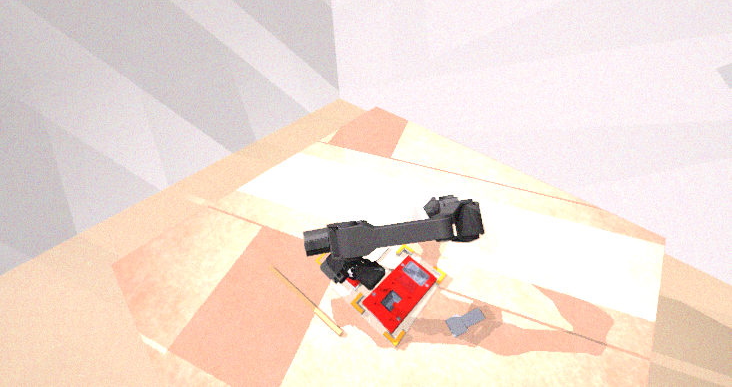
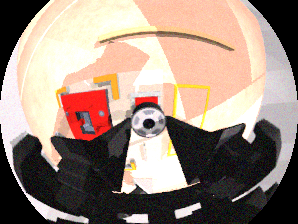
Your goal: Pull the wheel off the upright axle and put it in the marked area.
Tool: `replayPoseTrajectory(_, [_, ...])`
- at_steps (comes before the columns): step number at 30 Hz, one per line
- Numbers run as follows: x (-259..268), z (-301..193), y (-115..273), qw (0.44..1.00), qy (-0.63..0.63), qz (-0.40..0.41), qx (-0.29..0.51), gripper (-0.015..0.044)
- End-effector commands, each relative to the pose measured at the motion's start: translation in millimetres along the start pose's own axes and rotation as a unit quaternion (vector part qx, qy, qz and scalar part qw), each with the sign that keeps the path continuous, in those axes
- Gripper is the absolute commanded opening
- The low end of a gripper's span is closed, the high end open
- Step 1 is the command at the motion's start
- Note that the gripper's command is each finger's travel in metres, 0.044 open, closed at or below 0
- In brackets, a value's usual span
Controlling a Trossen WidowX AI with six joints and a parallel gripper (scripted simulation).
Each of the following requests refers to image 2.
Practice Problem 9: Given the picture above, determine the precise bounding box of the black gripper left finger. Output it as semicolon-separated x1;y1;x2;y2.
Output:
49;117;132;192

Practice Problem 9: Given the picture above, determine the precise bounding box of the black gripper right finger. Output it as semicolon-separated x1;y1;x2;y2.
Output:
166;116;246;186

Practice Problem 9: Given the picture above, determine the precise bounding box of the yellow rectangular outline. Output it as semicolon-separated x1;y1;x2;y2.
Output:
168;84;210;157

